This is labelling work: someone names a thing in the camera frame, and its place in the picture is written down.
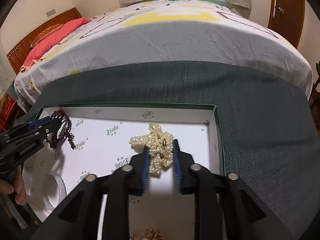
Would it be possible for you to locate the red gift box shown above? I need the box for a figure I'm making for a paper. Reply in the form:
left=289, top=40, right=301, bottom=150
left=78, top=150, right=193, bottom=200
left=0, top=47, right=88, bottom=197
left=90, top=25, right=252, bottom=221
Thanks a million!
left=0, top=97, right=16, bottom=129

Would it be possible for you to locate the pearl flower brooch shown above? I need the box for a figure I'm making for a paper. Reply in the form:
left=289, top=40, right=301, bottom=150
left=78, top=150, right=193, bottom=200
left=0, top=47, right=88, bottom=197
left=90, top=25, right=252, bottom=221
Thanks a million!
left=130, top=229, right=163, bottom=240

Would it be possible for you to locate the brown wooden door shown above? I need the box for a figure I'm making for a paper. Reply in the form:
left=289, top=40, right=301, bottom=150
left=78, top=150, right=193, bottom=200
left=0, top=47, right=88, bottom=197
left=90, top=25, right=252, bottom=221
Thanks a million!
left=268, top=0, right=305, bottom=48

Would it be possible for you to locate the green jewelry tray box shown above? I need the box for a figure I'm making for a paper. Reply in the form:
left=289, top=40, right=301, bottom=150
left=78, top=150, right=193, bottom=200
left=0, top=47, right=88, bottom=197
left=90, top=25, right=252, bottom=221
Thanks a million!
left=22, top=105, right=224, bottom=239

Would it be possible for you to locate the person's left hand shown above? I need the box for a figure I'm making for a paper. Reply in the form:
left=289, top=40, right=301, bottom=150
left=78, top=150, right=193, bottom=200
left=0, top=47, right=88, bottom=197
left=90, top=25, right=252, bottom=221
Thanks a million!
left=0, top=166, right=28, bottom=206

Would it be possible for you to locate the wooden headboard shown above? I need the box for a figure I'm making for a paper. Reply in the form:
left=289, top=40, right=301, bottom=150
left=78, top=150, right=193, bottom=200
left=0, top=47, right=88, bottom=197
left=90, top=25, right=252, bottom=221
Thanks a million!
left=6, top=7, right=83, bottom=75

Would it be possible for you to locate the white jade bangle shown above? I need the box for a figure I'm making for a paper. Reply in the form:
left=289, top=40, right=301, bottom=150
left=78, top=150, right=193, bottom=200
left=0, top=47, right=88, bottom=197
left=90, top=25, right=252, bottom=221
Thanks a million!
left=42, top=172, right=67, bottom=211

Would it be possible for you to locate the dark red bead bracelet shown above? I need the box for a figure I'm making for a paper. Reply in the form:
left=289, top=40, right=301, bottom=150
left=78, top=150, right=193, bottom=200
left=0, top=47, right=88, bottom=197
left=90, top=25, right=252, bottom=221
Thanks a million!
left=45, top=109, right=75, bottom=151

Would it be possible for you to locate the dark grey table cloth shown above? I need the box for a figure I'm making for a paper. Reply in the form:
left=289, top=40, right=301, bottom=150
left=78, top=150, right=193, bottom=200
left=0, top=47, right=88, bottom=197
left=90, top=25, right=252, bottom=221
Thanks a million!
left=27, top=61, right=319, bottom=239

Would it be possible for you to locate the bed with patterned sheet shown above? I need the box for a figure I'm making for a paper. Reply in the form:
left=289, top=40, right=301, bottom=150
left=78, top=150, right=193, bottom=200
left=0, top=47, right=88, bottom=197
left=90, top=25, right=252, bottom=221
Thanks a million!
left=14, top=0, right=313, bottom=105

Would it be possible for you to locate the wall power socket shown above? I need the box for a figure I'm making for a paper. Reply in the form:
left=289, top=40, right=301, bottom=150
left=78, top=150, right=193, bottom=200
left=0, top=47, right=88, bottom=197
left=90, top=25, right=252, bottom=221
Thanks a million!
left=46, top=9, right=56, bottom=17

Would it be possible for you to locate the pink pillow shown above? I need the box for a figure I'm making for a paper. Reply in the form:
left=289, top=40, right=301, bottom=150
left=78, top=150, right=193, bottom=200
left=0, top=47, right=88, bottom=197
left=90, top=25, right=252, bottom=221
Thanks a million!
left=20, top=17, right=92, bottom=72

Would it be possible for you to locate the orange cushion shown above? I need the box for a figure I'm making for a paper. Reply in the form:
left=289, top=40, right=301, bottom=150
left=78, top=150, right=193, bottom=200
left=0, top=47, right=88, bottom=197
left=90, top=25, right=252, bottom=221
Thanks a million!
left=30, top=23, right=63, bottom=48

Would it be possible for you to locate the white pearl necklace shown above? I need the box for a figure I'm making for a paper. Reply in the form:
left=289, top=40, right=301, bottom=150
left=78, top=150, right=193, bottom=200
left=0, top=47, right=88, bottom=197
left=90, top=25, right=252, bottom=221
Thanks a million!
left=128, top=122, right=175, bottom=176

